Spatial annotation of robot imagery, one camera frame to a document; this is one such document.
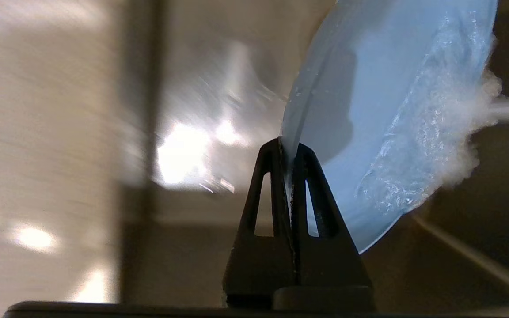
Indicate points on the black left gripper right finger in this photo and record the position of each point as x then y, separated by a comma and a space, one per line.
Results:
329, 269

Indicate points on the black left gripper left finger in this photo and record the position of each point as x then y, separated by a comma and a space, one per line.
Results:
259, 269

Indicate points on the grey blue plate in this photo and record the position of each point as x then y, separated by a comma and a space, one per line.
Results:
369, 88

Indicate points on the stainless steel sink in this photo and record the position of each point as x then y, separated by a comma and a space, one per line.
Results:
192, 88

